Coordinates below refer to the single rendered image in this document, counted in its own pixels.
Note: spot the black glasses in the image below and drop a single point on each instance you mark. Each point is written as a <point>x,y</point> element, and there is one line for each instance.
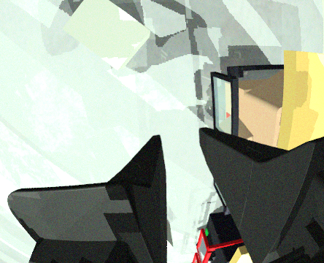
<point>225,103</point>

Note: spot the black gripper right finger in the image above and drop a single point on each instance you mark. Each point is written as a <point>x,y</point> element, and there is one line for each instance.
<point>263,186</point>

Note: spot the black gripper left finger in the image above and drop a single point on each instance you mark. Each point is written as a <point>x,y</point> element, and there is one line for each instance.
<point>132,206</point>

